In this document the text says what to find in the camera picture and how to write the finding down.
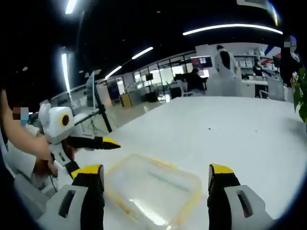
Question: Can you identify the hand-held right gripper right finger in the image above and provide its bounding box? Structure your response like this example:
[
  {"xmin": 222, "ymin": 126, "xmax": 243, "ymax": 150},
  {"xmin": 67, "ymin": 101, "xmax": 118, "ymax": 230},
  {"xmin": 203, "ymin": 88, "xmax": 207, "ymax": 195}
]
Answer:
[{"xmin": 207, "ymin": 163, "xmax": 274, "ymax": 230}]

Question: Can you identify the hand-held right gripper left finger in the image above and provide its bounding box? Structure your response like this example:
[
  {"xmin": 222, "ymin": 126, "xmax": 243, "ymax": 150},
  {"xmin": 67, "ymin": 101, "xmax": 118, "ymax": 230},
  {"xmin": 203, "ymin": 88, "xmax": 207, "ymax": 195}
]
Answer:
[{"xmin": 44, "ymin": 164, "xmax": 106, "ymax": 230}]

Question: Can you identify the clear plastic buckle box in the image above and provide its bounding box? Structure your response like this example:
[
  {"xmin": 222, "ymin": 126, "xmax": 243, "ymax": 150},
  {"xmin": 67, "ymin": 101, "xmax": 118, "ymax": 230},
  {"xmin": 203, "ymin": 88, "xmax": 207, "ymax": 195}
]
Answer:
[{"xmin": 104, "ymin": 154, "xmax": 204, "ymax": 228}]

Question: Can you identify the person's left hand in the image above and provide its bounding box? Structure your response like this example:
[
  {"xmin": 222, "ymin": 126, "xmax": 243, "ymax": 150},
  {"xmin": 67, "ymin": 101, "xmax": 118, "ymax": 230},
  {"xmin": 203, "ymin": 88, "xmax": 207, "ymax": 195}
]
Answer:
[{"xmin": 35, "ymin": 136, "xmax": 59, "ymax": 176}]

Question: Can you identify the yellow cabinet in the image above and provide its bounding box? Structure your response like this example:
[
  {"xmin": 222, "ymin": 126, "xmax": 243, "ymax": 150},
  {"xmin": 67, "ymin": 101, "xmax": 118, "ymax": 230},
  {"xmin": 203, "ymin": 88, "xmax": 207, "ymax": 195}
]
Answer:
[{"xmin": 119, "ymin": 93, "xmax": 132, "ymax": 108}]

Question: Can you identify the short ceiling light strip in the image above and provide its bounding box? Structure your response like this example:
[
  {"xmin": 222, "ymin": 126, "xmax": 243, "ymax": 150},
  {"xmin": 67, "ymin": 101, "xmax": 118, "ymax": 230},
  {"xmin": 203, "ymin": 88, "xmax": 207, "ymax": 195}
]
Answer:
[{"xmin": 131, "ymin": 46, "xmax": 154, "ymax": 60}]

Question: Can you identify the green potted plant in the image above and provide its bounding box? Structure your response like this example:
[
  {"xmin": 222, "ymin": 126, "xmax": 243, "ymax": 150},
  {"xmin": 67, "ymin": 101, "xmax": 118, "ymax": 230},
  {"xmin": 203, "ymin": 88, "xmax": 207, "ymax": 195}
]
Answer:
[{"xmin": 291, "ymin": 68, "xmax": 307, "ymax": 123}]

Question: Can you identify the long ceiling light strip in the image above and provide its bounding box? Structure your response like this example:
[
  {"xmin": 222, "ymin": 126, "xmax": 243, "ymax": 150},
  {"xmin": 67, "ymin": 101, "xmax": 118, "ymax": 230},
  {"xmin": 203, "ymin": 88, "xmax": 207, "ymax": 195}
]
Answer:
[{"xmin": 182, "ymin": 23, "xmax": 284, "ymax": 36}]

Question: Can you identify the black cable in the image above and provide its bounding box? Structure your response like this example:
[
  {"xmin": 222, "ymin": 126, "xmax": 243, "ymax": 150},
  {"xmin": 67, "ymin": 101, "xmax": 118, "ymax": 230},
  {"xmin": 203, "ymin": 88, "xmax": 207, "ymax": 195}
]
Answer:
[{"xmin": 47, "ymin": 165, "xmax": 60, "ymax": 193}]

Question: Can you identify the wall screen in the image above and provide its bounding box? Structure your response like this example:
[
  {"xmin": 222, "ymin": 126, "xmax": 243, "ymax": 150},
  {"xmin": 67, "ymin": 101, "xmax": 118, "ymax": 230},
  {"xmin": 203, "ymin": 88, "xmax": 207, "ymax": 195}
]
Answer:
[{"xmin": 190, "ymin": 56, "xmax": 213, "ymax": 68}]

